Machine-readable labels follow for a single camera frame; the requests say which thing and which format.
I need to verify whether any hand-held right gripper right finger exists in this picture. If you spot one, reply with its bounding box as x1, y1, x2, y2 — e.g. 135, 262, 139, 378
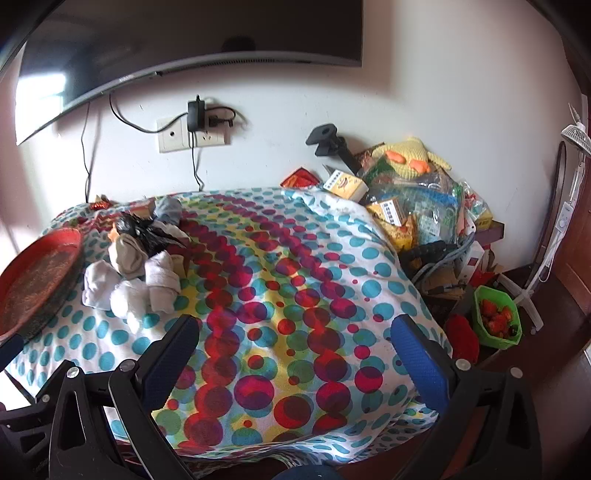
391, 314, 542, 480

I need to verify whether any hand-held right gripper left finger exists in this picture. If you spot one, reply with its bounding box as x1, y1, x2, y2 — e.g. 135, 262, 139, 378
48, 314, 200, 480

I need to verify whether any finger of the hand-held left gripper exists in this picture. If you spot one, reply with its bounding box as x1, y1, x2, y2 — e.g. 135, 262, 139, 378
0, 390, 51, 462
0, 333, 25, 370

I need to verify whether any red round basin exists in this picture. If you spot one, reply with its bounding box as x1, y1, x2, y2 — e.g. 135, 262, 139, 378
0, 227, 86, 342

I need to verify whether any beige sock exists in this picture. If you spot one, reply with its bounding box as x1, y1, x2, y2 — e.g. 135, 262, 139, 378
108, 233, 148, 280

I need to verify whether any black plastic bag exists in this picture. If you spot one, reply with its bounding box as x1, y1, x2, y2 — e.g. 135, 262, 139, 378
115, 215, 185, 252

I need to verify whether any blue-grey sock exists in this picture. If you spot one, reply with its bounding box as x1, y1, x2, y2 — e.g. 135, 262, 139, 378
154, 196, 183, 224

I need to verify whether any red cloth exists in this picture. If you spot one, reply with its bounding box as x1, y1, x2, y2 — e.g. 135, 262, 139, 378
445, 314, 481, 363

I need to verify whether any green plastic basket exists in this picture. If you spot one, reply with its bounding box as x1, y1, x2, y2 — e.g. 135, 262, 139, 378
472, 285, 522, 348

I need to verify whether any pile of strawberries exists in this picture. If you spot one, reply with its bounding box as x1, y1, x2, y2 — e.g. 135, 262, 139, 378
480, 299, 515, 337

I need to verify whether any white red carton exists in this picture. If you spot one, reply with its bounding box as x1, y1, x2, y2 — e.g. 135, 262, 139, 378
455, 242, 485, 282

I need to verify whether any yellow snack packet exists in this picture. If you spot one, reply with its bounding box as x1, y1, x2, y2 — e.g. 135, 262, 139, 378
383, 217, 419, 252

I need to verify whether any polka dot blanket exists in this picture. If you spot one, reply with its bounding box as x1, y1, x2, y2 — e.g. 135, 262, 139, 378
7, 187, 455, 476

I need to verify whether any clear bag of packets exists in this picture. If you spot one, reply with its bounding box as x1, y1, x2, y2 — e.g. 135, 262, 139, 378
362, 157, 467, 245

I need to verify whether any white standing fan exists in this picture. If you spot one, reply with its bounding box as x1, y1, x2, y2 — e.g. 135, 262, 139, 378
515, 104, 591, 335

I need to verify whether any yellow knitted duck toy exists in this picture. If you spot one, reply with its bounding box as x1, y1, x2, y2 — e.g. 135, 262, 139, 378
369, 137, 451, 181

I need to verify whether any red snack packet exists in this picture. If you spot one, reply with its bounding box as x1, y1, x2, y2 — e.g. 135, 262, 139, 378
283, 169, 319, 188

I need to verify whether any black power adapter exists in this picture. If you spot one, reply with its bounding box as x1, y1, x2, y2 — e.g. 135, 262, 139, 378
187, 95, 207, 133

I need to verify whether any black clamp phone holder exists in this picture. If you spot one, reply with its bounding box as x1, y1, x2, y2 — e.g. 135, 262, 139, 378
305, 124, 361, 172

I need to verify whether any grey cord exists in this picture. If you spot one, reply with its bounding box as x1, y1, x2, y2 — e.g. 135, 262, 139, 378
411, 231, 481, 287

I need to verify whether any black adapter cable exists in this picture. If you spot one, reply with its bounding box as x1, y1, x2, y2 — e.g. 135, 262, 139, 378
190, 132, 205, 191

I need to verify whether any black hanging cable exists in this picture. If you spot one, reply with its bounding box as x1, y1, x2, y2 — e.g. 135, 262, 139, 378
80, 104, 92, 204

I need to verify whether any white wall jack plate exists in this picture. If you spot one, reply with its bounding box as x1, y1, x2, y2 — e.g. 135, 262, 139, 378
157, 117, 193, 153

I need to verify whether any white wall socket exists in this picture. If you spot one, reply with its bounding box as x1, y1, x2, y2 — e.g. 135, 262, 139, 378
191, 115, 230, 149

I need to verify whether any black television cable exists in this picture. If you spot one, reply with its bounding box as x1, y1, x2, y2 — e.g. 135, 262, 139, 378
109, 92, 188, 134

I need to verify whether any black plug with cable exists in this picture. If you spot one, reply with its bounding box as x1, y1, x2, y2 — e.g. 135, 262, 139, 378
206, 107, 237, 129

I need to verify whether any wall-mounted television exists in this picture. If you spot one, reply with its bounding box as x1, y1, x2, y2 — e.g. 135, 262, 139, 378
0, 0, 364, 146

